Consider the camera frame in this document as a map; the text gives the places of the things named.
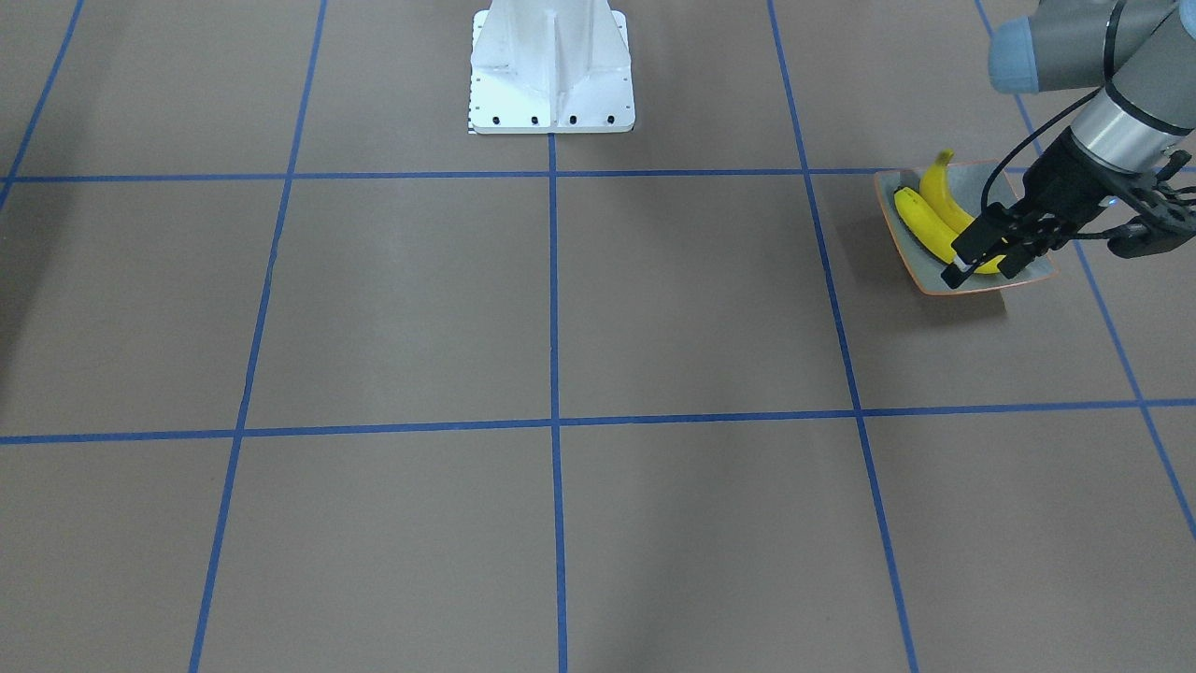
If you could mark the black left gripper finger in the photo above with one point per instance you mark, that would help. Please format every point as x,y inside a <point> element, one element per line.
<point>1026,243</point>
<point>990,238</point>

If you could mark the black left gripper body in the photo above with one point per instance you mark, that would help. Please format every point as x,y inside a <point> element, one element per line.
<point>1068,190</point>

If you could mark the bright yellow banana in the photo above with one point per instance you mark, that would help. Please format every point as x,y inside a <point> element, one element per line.
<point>927,227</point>

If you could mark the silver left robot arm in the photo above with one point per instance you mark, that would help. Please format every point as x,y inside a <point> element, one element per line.
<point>1134,59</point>

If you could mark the brown paper table cover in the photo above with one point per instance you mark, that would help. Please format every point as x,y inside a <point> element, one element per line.
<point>300,376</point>

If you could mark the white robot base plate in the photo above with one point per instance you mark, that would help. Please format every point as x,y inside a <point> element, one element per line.
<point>551,67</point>

